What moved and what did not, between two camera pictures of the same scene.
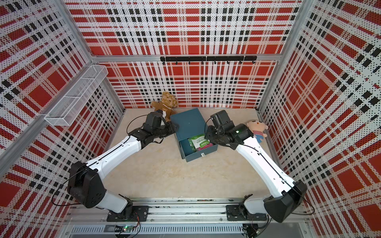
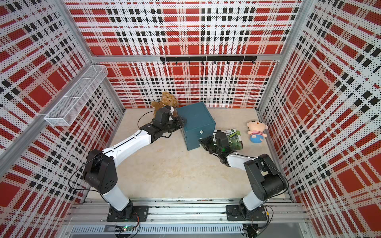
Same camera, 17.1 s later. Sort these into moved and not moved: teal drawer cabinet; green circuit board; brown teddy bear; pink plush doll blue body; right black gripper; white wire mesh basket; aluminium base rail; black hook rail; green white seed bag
Moved: right black gripper; green white seed bag; teal drawer cabinet
Not moved: pink plush doll blue body; brown teddy bear; green circuit board; aluminium base rail; black hook rail; white wire mesh basket
